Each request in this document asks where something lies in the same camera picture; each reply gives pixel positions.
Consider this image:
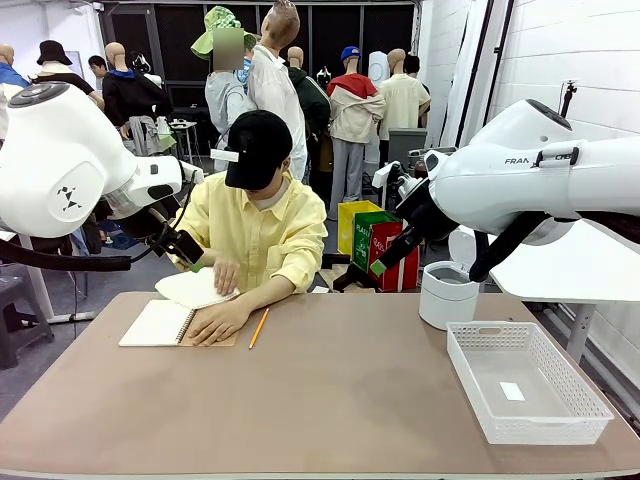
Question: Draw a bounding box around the white desk frame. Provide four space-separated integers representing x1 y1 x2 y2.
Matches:
18 234 96 324

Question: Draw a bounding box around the large white table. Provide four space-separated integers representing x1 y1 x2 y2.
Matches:
455 219 640 365

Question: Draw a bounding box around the mannequin in red beige jacket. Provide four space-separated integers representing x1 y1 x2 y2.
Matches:
326 49 387 222

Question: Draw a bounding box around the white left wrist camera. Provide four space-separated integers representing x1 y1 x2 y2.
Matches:
178 159 205 185

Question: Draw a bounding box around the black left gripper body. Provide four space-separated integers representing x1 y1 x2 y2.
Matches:
117 194 181 240

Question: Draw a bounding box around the yellow recycling bag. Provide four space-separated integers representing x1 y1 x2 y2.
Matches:
337 200 384 256

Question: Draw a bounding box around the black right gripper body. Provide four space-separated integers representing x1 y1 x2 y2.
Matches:
394 178 459 245

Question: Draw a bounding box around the white paper sheet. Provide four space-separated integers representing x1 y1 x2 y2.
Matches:
154 266 241 310

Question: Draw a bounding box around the tall mannequin in white shirt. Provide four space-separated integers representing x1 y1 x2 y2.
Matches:
247 0 309 182

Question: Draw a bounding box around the small white label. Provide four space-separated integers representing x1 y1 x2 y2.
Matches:
498 381 527 403

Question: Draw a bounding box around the mannequin in black hoodie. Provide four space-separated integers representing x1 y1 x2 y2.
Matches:
102 41 174 157

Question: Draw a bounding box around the mannequin in cream shirt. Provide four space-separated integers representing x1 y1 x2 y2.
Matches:
378 47 432 142

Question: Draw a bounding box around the person's right hand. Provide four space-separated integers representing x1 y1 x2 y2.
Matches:
213 259 242 298

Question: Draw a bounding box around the black right arm cable sleeve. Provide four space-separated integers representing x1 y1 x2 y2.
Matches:
468 209 640 284

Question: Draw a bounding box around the mannequin in black white top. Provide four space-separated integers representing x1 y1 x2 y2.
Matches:
30 58 106 112

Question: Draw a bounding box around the person in yellow shirt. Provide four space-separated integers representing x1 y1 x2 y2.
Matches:
172 159 329 297

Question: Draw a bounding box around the black tripod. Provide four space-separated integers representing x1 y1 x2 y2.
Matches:
556 79 579 120

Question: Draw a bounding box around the black chair base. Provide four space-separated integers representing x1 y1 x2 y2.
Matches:
322 252 377 294

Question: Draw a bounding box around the mannequin in grey top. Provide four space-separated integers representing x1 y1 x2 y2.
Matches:
204 27 262 174

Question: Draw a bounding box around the grey plastic stool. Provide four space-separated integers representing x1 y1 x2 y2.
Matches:
0 274 55 371

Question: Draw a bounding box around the black bucket hat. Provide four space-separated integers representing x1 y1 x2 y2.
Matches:
36 39 74 67

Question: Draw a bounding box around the grey bin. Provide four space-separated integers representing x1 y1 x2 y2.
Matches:
388 128 430 171

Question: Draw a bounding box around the white oval appliance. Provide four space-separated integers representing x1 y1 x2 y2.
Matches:
368 50 391 87

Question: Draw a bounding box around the orange pencil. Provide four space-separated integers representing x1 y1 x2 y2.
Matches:
248 307 271 351

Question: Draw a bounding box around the metal tray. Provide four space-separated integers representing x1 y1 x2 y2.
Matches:
408 146 457 159

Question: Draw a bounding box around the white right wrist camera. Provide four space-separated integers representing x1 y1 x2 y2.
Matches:
372 160 419 202

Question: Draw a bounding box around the mannequin in blue white top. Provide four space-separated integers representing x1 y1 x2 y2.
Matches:
0 43 31 142

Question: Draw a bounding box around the white perforated plastic basket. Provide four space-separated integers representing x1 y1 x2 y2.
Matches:
446 321 615 446

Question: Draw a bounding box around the spiral notebook brown cover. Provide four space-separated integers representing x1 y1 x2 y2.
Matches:
118 298 241 348

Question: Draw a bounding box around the black baseball cap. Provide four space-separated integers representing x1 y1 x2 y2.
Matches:
224 109 294 192

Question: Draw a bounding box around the mannequin in dark green jacket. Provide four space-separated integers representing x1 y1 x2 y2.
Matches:
286 45 332 161

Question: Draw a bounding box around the background person black hair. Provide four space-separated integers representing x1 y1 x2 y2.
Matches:
402 53 432 130

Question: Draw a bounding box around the person's left forearm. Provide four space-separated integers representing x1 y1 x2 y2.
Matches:
232 274 297 321

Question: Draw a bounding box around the black arm cable sleeve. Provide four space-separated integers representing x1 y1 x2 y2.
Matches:
0 169 197 272
468 209 640 284

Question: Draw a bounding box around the green recycling bag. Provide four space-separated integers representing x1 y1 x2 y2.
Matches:
352 210 402 274

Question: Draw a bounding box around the green checked sun hat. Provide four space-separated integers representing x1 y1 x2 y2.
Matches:
190 5 259 62

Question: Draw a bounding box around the small grey background table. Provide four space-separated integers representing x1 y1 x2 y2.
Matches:
168 118 202 167

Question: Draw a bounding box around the red recycling bag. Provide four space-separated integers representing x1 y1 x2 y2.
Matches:
367 221 422 293

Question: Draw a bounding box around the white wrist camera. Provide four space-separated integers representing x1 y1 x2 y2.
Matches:
372 160 419 202
178 159 205 185

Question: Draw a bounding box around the person's left hand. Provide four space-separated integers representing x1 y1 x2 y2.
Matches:
185 299 252 348

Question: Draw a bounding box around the black left arm cable sleeve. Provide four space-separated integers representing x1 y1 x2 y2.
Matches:
0 169 197 272

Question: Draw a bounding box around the white round trash can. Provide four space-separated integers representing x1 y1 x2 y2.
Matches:
418 229 485 331

